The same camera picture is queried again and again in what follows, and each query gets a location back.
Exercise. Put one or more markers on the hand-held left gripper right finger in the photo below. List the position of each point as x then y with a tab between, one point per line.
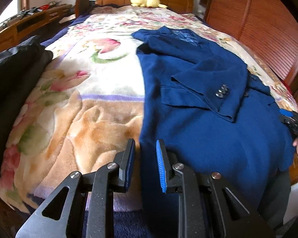
162	166

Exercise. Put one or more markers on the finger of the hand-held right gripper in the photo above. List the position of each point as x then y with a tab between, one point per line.
286	113
290	121

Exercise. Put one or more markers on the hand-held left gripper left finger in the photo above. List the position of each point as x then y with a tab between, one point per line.
129	164

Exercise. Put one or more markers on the blue suit jacket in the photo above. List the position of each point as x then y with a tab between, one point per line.
201	129

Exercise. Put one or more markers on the floral blanket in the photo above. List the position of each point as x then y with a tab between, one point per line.
89	104

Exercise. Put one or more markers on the wooden slatted wardrobe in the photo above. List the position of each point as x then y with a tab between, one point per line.
258	17

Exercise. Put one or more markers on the black folded garment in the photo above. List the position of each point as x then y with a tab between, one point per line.
10	79

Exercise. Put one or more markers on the yellow plush toy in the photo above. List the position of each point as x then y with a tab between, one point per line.
145	1

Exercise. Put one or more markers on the wooden chair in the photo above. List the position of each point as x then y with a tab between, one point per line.
82	3

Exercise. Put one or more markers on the wooden desk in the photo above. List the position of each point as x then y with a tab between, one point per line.
7	36

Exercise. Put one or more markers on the window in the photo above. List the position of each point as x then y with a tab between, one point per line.
12	12

